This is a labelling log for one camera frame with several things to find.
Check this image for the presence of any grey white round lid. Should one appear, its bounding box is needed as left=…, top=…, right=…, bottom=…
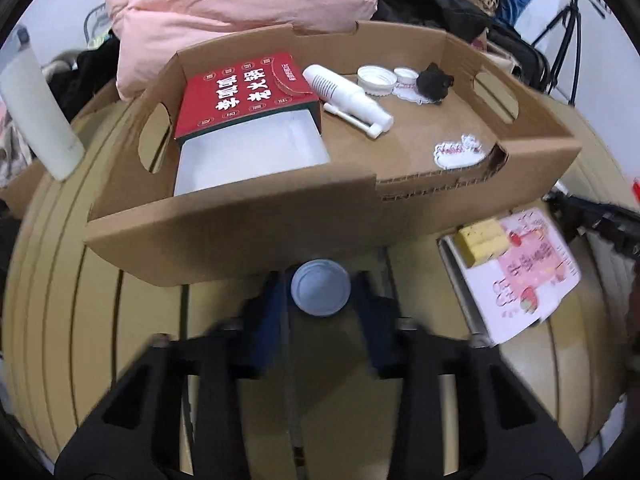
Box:
left=291, top=259, right=352, bottom=317

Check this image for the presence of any cardboard box with clothes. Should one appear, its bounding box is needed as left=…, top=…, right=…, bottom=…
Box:
left=0, top=160, right=51, bottom=216

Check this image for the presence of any large white ribbed cap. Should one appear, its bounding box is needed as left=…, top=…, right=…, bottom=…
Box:
left=356, top=65, right=398, bottom=97

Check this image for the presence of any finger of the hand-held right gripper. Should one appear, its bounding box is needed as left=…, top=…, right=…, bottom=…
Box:
left=542, top=191, right=640, bottom=262

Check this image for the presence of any white pink sticker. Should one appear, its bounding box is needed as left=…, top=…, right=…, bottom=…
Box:
left=432, top=133, right=487, bottom=168
left=392, top=82, right=431, bottom=106

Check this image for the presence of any white metal chair frame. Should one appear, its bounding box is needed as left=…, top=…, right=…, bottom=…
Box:
left=82, top=2, right=113, bottom=46

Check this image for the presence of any black tripod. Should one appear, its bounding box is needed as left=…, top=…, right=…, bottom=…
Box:
left=530, top=0, right=616, bottom=108

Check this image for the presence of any small black object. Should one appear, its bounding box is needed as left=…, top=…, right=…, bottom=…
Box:
left=416, top=61, right=456, bottom=106

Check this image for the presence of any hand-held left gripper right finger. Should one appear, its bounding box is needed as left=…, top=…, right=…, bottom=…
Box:
left=350, top=270, right=586, bottom=480

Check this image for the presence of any white spray bottle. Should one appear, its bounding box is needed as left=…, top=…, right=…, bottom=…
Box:
left=302, top=64, right=395, bottom=138

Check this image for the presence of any red cardboard box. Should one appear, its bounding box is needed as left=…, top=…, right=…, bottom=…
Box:
left=173, top=52, right=323, bottom=143

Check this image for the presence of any black clothes pile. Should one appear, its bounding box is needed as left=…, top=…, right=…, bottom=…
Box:
left=50, top=35, right=121, bottom=106

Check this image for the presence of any pink printed flat box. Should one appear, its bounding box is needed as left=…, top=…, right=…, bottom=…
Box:
left=439, top=207, right=582, bottom=346

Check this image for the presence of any black backpack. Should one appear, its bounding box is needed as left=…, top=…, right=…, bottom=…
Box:
left=487, top=25, right=551, bottom=93

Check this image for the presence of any yellow sponge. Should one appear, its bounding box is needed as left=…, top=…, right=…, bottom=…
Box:
left=457, top=219, right=508, bottom=267

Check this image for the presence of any white thermos bottle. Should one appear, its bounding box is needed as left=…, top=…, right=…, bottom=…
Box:
left=0, top=27, right=86, bottom=182

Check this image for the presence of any translucent white plastic container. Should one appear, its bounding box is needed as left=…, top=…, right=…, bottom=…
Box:
left=173, top=109, right=332, bottom=198

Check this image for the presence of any shallow cardboard tray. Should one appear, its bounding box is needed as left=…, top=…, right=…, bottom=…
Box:
left=84, top=20, right=583, bottom=288

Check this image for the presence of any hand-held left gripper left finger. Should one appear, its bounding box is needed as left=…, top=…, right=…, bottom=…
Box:
left=54, top=270, right=288, bottom=480

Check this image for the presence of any black jacket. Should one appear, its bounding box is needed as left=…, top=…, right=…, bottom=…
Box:
left=375, top=0, right=496, bottom=43

